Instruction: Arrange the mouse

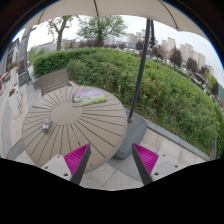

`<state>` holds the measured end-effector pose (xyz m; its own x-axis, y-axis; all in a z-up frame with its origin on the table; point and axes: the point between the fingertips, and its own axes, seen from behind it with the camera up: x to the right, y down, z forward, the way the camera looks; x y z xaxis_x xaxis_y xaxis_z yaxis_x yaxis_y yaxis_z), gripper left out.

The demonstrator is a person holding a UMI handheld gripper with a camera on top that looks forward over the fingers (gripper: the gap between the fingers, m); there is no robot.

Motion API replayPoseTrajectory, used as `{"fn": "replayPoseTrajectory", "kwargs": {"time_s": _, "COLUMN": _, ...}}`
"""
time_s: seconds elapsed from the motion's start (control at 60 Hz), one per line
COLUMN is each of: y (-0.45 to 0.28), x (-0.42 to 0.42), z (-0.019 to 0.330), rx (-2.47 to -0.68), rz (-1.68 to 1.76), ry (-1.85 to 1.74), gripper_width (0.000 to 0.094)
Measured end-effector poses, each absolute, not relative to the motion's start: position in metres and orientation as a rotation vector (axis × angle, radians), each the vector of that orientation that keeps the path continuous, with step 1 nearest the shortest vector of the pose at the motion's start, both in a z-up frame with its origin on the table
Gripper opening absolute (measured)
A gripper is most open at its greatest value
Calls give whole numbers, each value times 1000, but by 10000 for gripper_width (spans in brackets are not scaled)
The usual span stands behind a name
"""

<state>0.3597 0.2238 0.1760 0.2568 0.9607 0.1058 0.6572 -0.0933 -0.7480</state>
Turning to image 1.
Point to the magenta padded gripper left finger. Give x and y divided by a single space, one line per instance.
70 167

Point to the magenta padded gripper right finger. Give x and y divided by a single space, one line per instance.
150 165

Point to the grey computer mouse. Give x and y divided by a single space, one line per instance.
46 126

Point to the grey umbrella base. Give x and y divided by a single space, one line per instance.
134 134

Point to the round slatted patio table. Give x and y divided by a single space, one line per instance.
102 125

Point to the green hedge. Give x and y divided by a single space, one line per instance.
163 96

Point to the grey slatted chair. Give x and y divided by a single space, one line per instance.
53 81

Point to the dark umbrella pole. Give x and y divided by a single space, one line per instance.
141 69

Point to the beige patio umbrella canopy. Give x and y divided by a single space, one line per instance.
157 10

